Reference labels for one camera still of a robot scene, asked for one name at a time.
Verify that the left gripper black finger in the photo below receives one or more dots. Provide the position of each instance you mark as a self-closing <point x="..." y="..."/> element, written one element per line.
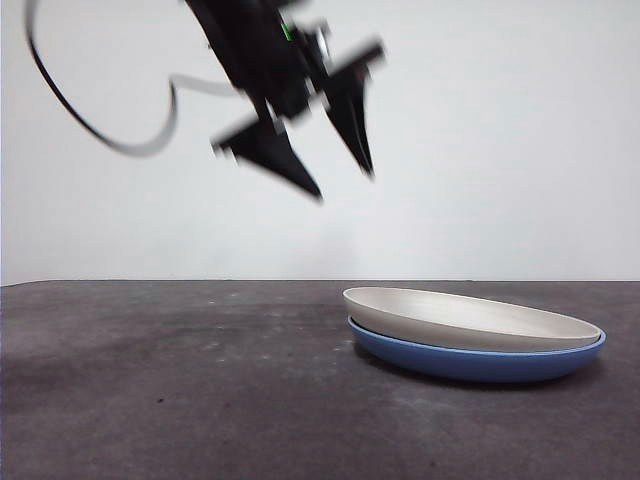
<point x="275" y="155"/>
<point x="352" y="115"/>

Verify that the white round plate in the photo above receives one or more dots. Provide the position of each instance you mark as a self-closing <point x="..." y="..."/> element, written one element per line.
<point x="450" y="320"/>

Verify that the blue round plate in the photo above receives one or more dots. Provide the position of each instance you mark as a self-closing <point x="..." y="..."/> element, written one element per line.
<point x="465" y="365"/>

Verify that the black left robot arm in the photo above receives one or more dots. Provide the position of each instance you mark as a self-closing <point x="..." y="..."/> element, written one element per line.
<point x="235" y="40"/>

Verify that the left wrist grey camera box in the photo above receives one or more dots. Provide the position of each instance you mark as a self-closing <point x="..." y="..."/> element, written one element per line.
<point x="325" y="40"/>

